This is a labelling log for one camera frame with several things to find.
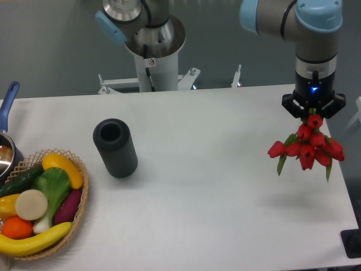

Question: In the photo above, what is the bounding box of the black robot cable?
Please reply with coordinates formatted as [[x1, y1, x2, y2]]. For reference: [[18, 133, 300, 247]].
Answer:
[[142, 44, 156, 93]]

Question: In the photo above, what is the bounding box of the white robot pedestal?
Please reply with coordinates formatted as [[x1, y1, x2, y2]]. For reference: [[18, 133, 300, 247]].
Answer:
[[123, 14, 187, 93]]

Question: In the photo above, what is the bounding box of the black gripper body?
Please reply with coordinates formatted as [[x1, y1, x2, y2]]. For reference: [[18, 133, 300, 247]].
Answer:
[[293, 72, 335, 108]]

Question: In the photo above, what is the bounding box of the dark grey ribbed vase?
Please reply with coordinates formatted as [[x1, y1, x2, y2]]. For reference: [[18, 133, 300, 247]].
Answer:
[[93, 119, 138, 178]]

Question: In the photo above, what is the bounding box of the long yellow banana squash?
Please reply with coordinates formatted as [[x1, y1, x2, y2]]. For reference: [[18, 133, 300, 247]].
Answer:
[[1, 222, 72, 257]]

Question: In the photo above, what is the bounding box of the blue handled saucepan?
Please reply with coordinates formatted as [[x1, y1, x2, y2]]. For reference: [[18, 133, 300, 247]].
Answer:
[[1, 81, 24, 186]]

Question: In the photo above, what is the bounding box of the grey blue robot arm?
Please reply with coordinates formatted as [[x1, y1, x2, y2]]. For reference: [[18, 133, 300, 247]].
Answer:
[[95, 1, 346, 119]]

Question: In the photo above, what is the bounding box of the white metal base frame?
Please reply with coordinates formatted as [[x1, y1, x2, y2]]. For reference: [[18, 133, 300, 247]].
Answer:
[[98, 64, 242, 95]]

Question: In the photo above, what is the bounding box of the yellow bell pepper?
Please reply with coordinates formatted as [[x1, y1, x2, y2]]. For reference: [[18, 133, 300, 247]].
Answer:
[[0, 194, 20, 221]]

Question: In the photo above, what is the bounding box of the purple sweet potato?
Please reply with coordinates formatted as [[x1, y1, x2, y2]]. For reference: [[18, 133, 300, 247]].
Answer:
[[53, 189, 82, 225]]

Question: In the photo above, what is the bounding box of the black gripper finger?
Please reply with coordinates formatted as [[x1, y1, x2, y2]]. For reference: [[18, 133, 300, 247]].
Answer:
[[281, 94, 308, 118], [316, 93, 346, 119]]

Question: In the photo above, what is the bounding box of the woven wicker basket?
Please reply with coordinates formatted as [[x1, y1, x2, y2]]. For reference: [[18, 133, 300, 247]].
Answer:
[[1, 148, 89, 260]]

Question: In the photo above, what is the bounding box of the beige round disc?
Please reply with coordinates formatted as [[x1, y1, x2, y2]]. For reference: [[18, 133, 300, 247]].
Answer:
[[15, 189, 48, 221]]

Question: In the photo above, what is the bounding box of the orange fruit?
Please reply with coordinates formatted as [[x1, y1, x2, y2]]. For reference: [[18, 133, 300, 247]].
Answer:
[[1, 216, 33, 239]]

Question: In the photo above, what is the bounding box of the green bok choy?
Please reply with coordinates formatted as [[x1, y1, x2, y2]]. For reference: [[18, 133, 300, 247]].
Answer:
[[32, 168, 71, 234]]

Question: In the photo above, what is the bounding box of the black device at edge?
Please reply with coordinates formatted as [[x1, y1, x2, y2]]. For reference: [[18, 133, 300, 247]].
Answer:
[[340, 229, 360, 259]]

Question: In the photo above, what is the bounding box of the red tulip bouquet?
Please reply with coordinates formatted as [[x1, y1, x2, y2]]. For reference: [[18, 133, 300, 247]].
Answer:
[[267, 108, 345, 181]]

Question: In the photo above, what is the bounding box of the yellow squash top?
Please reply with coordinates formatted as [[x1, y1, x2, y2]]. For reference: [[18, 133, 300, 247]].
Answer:
[[42, 152, 83, 189]]

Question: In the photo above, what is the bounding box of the white frame at right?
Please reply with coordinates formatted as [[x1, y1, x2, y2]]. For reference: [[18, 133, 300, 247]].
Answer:
[[347, 97, 361, 128]]

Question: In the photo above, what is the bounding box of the green cucumber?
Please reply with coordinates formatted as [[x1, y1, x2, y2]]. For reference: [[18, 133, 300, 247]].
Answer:
[[1, 165, 44, 198]]

